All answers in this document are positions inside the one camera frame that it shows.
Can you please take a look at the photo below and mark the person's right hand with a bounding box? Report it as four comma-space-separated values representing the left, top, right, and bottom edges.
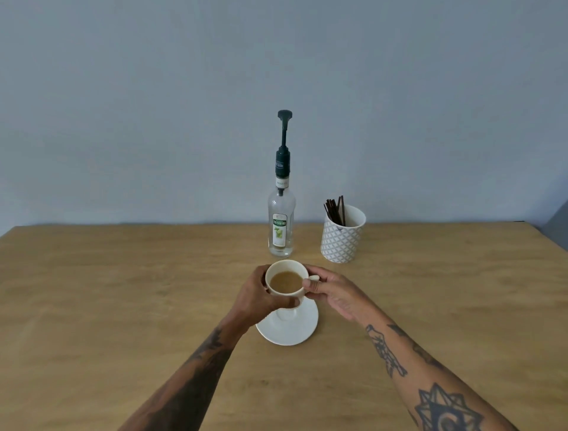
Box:
303, 265, 378, 323

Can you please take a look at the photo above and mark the person's left hand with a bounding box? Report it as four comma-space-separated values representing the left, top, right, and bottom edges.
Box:
230, 265, 301, 332

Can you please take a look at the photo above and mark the white coffee cup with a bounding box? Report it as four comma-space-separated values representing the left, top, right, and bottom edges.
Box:
265, 260, 320, 321

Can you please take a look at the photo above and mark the person's left forearm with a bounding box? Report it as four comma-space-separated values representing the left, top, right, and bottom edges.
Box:
118, 316, 250, 431

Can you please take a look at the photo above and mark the person's right forearm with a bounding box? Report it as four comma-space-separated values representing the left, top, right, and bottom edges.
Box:
355, 306, 520, 431

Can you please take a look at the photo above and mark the light brown coffee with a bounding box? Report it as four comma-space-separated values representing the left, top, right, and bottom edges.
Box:
270, 271, 304, 295

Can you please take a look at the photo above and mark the white saucer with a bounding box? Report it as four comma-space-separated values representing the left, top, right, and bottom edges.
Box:
256, 297, 319, 347

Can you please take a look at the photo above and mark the white patterned holder cup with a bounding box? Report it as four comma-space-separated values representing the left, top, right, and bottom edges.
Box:
320, 204, 367, 264

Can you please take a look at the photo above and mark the clear glass syrup bottle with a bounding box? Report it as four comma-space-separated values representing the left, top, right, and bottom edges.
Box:
267, 177, 296, 258

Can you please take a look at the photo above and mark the bundle of dark stir sticks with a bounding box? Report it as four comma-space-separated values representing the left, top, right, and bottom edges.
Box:
323, 195, 347, 227

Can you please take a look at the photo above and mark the dark green pump dispenser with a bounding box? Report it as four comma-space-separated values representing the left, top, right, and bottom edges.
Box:
275, 110, 293, 196

